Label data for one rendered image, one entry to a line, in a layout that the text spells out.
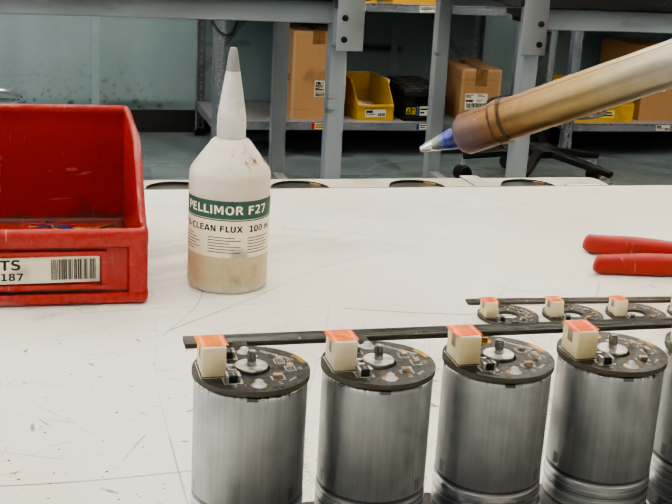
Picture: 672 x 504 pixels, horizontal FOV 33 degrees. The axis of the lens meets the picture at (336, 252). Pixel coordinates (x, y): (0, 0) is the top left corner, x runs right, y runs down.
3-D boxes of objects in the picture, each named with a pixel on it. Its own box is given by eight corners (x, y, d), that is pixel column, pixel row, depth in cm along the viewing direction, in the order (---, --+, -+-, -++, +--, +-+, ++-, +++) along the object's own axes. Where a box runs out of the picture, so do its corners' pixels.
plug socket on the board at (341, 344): (368, 370, 24) (370, 340, 24) (329, 372, 24) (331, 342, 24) (358, 356, 25) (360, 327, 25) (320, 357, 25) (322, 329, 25)
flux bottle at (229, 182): (179, 291, 47) (183, 49, 44) (195, 267, 50) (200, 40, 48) (261, 297, 47) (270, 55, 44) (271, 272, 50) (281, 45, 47)
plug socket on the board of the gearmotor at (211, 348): (238, 376, 24) (239, 346, 23) (197, 378, 23) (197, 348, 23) (232, 361, 24) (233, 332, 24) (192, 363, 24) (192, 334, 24)
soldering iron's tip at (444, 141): (419, 163, 22) (463, 148, 22) (411, 139, 22) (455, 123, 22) (430, 159, 23) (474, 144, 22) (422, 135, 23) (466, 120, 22)
